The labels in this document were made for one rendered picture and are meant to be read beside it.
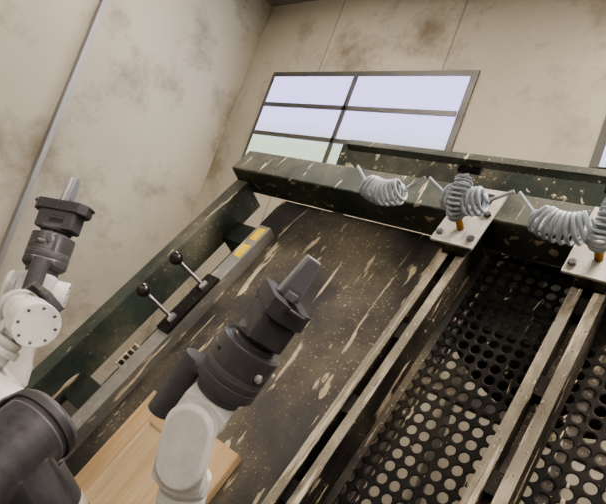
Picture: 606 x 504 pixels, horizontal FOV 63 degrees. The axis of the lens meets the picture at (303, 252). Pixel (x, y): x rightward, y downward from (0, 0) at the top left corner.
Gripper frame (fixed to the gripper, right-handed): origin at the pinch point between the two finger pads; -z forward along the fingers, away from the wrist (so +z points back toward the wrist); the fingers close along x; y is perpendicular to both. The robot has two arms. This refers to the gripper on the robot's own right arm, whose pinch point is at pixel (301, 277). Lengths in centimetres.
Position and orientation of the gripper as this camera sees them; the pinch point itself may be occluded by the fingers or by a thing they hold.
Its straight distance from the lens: 65.7
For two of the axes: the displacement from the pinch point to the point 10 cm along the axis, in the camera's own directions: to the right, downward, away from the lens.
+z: -5.8, 8.1, 0.6
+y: 7.9, 5.4, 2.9
